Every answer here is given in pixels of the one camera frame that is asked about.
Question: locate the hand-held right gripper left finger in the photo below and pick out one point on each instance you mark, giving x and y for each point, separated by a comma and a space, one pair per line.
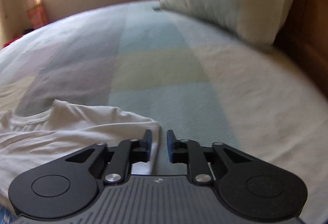
148, 145

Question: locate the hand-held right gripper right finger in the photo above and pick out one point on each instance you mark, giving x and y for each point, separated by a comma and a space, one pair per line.
170, 147

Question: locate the white printed sweatshirt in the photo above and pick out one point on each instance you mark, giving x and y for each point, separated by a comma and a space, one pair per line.
64, 131

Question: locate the patchwork floral bed sheet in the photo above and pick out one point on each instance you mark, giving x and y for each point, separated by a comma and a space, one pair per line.
166, 72

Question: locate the red flat thing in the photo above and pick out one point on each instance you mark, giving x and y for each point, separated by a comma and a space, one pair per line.
5, 43

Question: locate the wooden bed headboard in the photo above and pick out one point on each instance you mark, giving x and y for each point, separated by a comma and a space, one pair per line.
307, 21

